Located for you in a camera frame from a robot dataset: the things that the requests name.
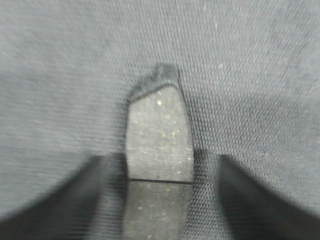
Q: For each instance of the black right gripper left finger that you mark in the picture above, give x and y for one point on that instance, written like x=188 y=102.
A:
x=67 y=212

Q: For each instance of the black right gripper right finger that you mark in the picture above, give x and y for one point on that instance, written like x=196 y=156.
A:
x=255 y=213

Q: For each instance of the brake pad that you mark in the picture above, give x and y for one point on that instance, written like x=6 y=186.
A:
x=159 y=155

